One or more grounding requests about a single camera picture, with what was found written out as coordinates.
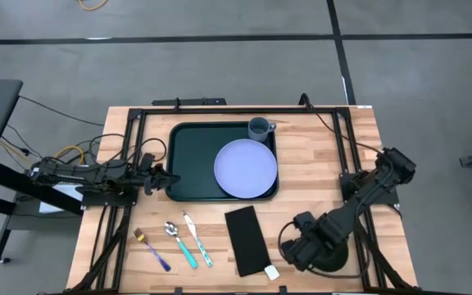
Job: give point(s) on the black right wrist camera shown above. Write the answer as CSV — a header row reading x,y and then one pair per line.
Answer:
x,y
303,221

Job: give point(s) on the grey mug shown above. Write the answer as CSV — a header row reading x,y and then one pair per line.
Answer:
x,y
257,131

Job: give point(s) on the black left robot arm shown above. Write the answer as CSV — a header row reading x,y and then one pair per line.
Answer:
x,y
88,174

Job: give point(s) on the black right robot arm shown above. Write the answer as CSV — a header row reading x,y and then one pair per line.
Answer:
x,y
367,201

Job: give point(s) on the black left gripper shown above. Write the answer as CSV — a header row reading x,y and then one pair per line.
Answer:
x,y
148,180

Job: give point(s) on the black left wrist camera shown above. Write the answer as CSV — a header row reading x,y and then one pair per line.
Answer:
x,y
147,160

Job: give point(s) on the dark green serving tray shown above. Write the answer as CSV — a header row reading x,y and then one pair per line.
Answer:
x,y
191,164

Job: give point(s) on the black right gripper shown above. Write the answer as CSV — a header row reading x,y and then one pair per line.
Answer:
x,y
322,239

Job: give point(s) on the black aluminium table frame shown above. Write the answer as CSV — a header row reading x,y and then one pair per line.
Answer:
x,y
240,110

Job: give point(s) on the lilac round plate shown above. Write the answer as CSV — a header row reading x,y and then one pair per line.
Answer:
x,y
244,168

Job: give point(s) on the black cloth napkin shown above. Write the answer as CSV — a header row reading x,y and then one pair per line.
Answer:
x,y
246,241

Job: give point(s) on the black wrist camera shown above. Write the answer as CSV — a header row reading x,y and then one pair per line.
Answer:
x,y
147,160
303,221

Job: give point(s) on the white paper sheet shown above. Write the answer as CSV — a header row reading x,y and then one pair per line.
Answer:
x,y
55,202

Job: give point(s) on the black bowl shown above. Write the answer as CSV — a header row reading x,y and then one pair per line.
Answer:
x,y
336,262

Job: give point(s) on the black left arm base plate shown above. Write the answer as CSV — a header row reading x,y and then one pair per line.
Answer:
x,y
109,199

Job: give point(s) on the black power strip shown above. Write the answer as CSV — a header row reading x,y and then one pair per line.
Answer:
x,y
195,101

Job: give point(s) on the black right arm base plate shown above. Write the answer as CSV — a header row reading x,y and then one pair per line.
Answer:
x,y
348,186

